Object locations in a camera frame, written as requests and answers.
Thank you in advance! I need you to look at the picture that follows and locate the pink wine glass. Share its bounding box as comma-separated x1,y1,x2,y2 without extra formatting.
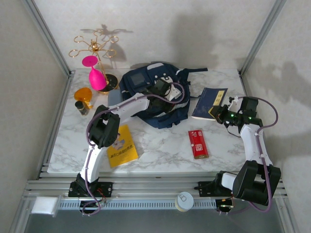
82,55,108,90

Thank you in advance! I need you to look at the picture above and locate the small dark spice jar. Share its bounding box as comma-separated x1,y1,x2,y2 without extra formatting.
74,100,89,117

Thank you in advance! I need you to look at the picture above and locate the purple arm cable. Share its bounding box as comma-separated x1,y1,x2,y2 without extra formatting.
81,82,186,216
217,96,279,216

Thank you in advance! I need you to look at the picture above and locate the gold wine glass rack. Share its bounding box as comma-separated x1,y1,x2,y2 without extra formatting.
69,28,120,95

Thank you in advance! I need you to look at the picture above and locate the yellow book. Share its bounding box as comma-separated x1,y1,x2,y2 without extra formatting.
106,124,139,169

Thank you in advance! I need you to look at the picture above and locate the aluminium frame cross rail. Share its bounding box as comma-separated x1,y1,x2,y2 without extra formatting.
21,178,289,200

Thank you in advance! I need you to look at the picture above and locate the red box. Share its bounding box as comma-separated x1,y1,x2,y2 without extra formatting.
188,130,209,160

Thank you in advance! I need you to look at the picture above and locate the orange wine glass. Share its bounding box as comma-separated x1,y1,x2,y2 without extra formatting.
74,87,94,109

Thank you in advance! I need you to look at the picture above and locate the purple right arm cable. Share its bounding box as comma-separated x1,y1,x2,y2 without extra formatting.
217,96,279,216

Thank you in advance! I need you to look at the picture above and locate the aluminium frame post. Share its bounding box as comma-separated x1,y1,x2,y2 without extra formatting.
239,0,287,76
21,0,76,78

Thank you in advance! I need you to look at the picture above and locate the aluminium side rail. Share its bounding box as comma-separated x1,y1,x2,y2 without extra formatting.
239,70,275,179
38,71,75,180

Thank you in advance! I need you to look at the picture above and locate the navy blue backpack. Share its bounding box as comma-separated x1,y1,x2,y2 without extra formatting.
119,62,208,129

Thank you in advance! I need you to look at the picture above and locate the grey slotted cable duct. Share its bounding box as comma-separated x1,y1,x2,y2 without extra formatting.
57,199,217,210

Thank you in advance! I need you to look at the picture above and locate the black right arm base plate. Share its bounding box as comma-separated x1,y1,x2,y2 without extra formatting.
198,181,242,197

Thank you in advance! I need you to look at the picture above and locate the grey-blue pencil case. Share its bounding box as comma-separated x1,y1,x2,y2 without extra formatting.
107,89,124,106

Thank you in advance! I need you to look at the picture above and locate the dark blue book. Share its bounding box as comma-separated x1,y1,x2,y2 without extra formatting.
191,87,229,121

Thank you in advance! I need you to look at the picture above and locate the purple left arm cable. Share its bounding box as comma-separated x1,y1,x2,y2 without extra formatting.
81,82,186,216

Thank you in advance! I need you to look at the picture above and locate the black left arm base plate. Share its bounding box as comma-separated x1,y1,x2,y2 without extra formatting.
68,181,114,198

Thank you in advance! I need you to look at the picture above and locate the silver tin can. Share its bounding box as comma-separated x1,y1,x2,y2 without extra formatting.
175,191,194,213

